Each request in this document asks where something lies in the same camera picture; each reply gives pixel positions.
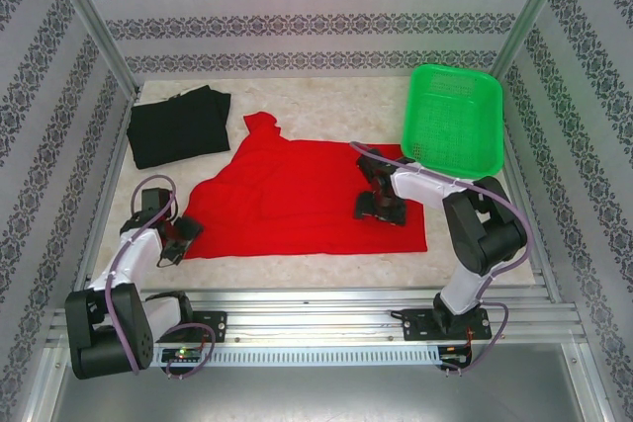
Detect red printed t-shirt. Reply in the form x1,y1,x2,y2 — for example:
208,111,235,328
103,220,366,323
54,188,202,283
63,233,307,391
183,111,429,261

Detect green plastic basket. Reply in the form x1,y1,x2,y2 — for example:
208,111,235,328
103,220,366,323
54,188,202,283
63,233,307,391
399,63,505,180

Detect folded black t-shirt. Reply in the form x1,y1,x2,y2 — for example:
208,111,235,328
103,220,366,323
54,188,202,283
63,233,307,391
126,85,232,170

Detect left controller board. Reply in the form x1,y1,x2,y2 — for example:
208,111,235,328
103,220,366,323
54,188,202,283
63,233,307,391
161,347,205,365

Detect controller board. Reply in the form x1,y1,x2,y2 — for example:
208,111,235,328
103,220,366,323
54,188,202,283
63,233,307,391
161,347,205,365
439,345,474,369

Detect right controller board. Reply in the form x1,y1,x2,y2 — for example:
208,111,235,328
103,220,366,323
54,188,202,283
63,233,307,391
439,345,474,369

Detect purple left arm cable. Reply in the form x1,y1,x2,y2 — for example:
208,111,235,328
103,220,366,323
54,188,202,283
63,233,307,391
106,174,219,379

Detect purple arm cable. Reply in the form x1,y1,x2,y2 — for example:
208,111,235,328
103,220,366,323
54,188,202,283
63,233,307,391
349,140,530,378
106,174,219,379

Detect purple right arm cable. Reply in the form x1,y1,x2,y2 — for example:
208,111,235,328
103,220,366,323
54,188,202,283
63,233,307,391
349,140,530,378

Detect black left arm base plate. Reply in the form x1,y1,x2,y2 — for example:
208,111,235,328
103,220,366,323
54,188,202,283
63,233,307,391
190,310,227,344

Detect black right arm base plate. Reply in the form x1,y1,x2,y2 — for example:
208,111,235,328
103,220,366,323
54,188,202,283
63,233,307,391
401,306,494,343

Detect aluminium rail frame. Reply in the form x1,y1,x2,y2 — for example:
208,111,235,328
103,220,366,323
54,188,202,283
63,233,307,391
46,286,588,347

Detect slotted metal cable duct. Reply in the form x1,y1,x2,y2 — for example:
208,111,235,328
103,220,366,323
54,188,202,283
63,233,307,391
66,346,441,367

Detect aluminium left frame post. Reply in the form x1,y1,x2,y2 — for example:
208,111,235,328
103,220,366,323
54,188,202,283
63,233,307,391
46,0,142,97

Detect aluminium frame post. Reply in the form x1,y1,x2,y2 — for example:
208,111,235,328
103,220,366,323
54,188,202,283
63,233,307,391
46,0,142,97
487,0,580,80

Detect aluminium right frame post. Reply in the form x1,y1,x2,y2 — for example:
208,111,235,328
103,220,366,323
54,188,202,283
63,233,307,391
487,0,580,80

